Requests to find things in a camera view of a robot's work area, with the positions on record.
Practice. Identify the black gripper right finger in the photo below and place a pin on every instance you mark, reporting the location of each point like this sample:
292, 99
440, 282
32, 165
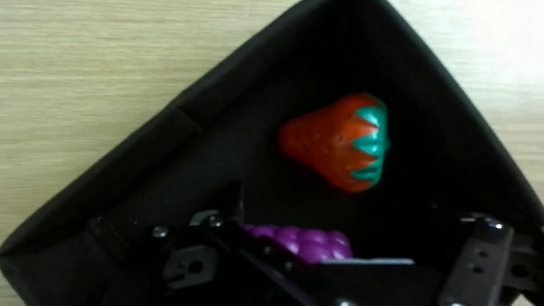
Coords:
481, 265

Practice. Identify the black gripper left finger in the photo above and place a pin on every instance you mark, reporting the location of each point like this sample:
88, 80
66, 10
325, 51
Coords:
226, 260

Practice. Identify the purple grape toy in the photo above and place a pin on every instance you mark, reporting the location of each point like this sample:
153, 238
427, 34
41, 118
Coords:
306, 243

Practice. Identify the black fabric box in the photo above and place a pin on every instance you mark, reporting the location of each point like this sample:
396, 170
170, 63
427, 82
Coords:
170, 187

